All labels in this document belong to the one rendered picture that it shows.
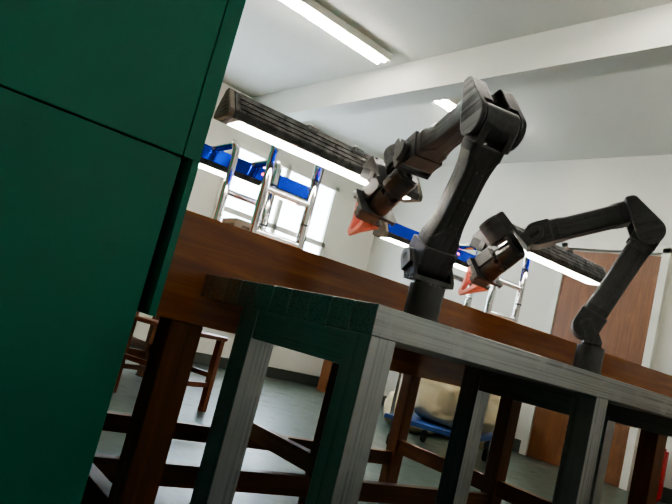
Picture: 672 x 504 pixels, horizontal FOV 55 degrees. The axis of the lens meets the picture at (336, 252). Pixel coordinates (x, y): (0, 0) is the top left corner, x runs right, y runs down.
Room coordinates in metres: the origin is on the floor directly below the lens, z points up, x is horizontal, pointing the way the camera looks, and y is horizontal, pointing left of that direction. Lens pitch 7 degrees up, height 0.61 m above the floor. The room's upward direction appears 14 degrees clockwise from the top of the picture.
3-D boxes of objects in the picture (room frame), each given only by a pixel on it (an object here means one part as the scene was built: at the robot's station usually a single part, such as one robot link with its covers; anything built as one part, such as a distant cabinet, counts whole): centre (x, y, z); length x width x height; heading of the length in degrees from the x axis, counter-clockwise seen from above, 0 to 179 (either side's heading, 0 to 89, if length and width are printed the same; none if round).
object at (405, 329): (1.52, -0.24, 0.65); 1.20 x 0.90 x 0.04; 129
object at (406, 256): (1.15, -0.17, 0.77); 0.09 x 0.06 x 0.06; 110
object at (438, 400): (4.85, -1.13, 0.41); 0.74 x 0.56 x 0.39; 130
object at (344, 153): (1.62, 0.08, 1.08); 0.62 x 0.08 x 0.07; 125
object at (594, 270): (2.18, -0.72, 1.08); 0.62 x 0.08 x 0.07; 125
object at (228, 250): (1.65, -0.43, 0.67); 1.81 x 0.12 x 0.19; 125
